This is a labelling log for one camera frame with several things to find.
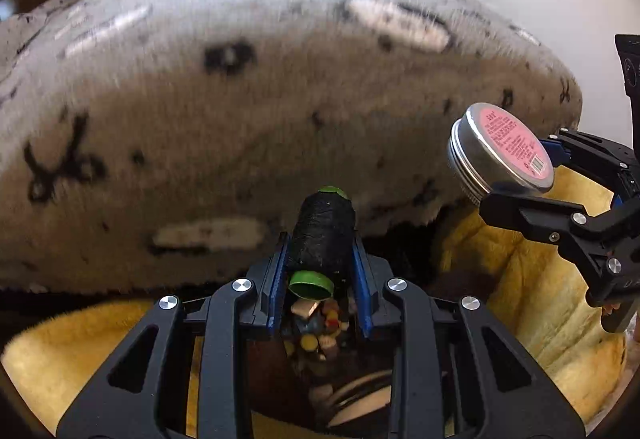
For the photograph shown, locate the dark bin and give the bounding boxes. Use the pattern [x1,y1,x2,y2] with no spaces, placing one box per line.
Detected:
[190,219,458,439]

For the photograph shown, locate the black thread spool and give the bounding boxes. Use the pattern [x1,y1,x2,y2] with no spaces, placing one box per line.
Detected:
[286,186,357,302]

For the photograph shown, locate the yellow fuzzy cloth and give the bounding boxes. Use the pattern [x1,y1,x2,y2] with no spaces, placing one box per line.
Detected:
[0,164,628,439]

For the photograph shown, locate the pile of colourful scraps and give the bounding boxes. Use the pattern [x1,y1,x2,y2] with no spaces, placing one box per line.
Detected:
[284,296,353,372]

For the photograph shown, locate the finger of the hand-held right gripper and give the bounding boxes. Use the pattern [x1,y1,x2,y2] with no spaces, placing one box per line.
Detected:
[479,183,623,307]
[542,129,632,185]

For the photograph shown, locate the grey printed blanket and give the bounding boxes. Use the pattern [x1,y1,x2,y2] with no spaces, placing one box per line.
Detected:
[0,0,583,292]

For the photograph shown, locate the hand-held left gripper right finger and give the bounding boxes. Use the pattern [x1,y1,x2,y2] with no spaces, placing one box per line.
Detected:
[350,234,586,439]

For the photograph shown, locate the round tin pink label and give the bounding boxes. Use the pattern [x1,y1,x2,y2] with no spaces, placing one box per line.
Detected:
[448,103,556,207]

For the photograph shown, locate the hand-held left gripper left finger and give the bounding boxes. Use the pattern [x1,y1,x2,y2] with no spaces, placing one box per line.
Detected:
[56,233,291,439]

